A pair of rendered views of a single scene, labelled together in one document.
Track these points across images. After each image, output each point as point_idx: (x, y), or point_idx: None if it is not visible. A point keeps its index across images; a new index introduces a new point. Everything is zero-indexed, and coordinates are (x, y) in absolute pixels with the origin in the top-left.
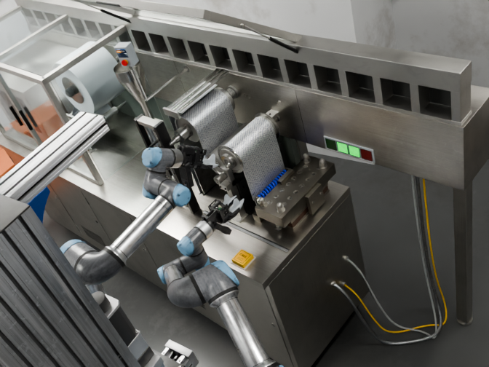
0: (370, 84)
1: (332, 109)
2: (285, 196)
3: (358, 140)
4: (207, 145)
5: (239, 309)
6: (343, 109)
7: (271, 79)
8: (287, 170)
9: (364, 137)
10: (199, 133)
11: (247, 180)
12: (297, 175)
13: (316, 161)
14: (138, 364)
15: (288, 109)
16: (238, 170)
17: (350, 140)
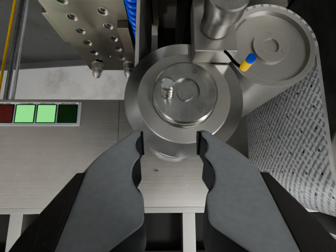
0: (7, 217)
1: (46, 183)
2: (76, 0)
3: (14, 134)
4: (305, 105)
5: None
6: (24, 189)
7: (164, 212)
8: (132, 48)
9: (0, 143)
10: (323, 164)
11: (137, 23)
12: (112, 43)
13: (116, 66)
14: None
15: (141, 159)
16: (157, 61)
17: (29, 131)
